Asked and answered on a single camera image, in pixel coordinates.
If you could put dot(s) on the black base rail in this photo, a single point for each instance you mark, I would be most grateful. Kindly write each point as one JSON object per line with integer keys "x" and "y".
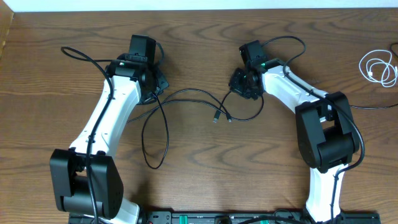
{"x": 279, "y": 216}

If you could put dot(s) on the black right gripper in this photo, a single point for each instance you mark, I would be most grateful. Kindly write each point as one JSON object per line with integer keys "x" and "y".
{"x": 235, "y": 86}

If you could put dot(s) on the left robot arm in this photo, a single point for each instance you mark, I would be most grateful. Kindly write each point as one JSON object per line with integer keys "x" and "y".
{"x": 85, "y": 179}

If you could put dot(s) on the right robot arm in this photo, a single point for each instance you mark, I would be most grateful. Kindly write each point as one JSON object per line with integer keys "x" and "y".
{"x": 326, "y": 133}

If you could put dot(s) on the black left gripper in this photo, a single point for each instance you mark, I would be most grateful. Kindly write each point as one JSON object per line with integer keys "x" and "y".
{"x": 160, "y": 82}

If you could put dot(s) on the cardboard side panel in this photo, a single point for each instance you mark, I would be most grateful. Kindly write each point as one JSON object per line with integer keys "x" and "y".
{"x": 7, "y": 15}

